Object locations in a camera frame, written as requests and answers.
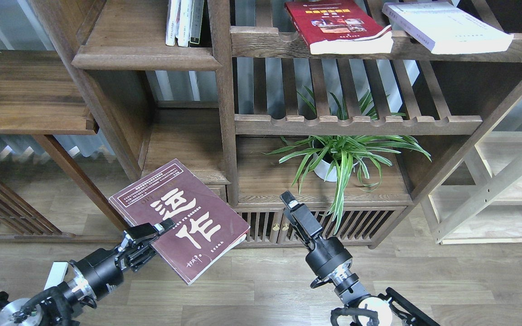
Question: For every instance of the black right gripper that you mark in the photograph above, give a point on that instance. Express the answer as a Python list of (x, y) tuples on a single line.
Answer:
[(325, 255)]

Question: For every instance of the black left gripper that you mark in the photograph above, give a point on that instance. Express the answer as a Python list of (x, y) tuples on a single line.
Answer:
[(102, 271)]

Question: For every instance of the dark maroon book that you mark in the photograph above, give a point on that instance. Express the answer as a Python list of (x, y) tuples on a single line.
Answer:
[(206, 227)]

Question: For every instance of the white book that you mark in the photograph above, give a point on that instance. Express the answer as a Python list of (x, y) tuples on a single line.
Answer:
[(172, 21), (445, 29), (184, 22)]

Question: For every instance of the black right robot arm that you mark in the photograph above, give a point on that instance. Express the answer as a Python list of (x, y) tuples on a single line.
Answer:
[(369, 310)]

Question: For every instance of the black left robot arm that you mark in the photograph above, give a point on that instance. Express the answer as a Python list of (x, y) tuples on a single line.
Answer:
[(50, 307)]

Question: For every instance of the light wooden shelf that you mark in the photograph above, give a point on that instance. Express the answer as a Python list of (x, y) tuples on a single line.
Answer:
[(490, 209)]

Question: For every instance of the left slatted cabinet door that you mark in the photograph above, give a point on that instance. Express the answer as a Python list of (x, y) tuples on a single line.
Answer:
[(265, 227)]

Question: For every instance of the slatted cabinet door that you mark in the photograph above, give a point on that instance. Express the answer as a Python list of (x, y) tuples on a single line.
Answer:
[(359, 226), (265, 227)]

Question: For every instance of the right slatted cabinet door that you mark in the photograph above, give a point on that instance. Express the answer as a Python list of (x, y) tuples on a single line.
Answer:
[(359, 226)]

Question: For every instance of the white plant pot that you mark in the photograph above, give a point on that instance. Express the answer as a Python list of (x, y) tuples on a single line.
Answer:
[(324, 170)]

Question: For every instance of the green spider plant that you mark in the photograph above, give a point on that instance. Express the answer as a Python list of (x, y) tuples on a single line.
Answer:
[(359, 155)]

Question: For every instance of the small wooden drawer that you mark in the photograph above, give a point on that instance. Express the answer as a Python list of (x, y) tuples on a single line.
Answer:
[(219, 189)]

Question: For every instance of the dark wooden bookshelf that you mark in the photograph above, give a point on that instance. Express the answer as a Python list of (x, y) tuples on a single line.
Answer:
[(217, 107)]

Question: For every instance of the dark slatted wooden rack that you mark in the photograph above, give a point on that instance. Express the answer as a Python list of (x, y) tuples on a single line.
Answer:
[(26, 223)]

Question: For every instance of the dark wooden side table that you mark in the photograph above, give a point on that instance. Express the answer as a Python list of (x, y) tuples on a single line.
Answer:
[(39, 98)]

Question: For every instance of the red book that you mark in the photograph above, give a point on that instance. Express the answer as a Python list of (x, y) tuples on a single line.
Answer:
[(338, 27)]

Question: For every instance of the dark upright book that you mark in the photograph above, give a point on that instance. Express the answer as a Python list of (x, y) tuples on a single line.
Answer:
[(196, 23)]

